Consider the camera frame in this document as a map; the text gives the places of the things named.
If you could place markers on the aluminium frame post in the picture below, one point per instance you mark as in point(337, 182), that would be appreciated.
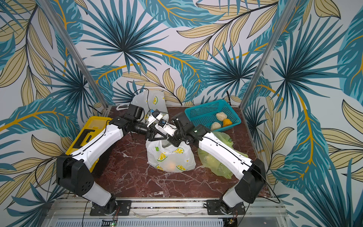
point(288, 11)
point(61, 30)

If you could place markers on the teal plastic basket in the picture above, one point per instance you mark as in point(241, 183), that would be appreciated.
point(205, 114)

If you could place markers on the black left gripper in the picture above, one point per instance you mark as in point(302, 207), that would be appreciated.
point(151, 135)

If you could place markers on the orange pear right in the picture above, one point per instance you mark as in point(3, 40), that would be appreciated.
point(227, 122)

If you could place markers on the aluminium right frame post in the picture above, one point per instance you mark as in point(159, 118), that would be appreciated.
point(288, 11)

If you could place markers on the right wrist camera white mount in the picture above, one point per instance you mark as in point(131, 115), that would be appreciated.
point(166, 127)

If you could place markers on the green avocado plastic bag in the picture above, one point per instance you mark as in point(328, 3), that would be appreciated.
point(216, 152)

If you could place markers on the aluminium left frame post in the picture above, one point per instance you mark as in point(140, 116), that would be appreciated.
point(61, 30)

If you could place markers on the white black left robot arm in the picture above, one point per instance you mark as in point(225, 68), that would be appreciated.
point(73, 171)

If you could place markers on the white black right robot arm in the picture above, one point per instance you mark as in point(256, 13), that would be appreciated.
point(250, 173)

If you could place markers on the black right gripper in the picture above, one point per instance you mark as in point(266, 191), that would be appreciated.
point(174, 138)

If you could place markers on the yellow tool box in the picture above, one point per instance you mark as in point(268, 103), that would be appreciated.
point(94, 126)

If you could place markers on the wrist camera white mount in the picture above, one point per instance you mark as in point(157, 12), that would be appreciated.
point(154, 116)
point(166, 127)

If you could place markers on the white lemon plastic bag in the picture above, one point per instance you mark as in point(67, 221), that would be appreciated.
point(164, 156)

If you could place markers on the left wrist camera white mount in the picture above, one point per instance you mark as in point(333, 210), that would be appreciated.
point(154, 116)

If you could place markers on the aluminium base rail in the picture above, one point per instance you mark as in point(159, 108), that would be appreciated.
point(167, 212)

